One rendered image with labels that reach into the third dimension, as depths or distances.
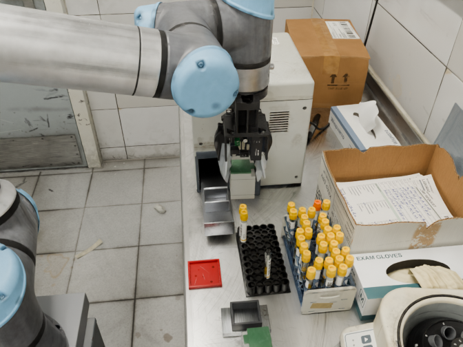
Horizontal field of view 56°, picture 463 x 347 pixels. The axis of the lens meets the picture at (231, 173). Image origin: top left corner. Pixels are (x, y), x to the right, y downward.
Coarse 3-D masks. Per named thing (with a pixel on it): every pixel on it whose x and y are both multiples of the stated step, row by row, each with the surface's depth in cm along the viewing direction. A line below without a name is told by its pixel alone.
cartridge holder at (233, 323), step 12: (252, 300) 83; (228, 312) 84; (240, 312) 84; (252, 312) 84; (264, 312) 84; (228, 324) 82; (240, 324) 79; (252, 324) 80; (264, 324) 82; (228, 336) 81
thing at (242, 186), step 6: (234, 174) 81; (240, 174) 81; (246, 174) 81; (252, 174) 82; (234, 180) 82; (240, 180) 82; (246, 180) 82; (252, 180) 82; (234, 186) 82; (240, 186) 83; (246, 186) 83; (252, 186) 83; (234, 192) 83; (240, 192) 84; (246, 192) 84; (252, 192) 84; (234, 198) 84; (240, 198) 85; (246, 198) 85
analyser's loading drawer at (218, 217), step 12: (204, 180) 110; (216, 180) 110; (204, 192) 103; (216, 192) 104; (228, 192) 106; (204, 204) 101; (216, 204) 100; (228, 204) 100; (204, 216) 100; (216, 216) 100; (228, 216) 100; (216, 228) 97; (228, 228) 97
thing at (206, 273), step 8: (192, 264) 94; (200, 264) 94; (208, 264) 94; (216, 264) 94; (192, 272) 93; (200, 272) 93; (208, 272) 93; (216, 272) 93; (192, 280) 91; (200, 280) 91; (208, 280) 91; (216, 280) 91; (192, 288) 89
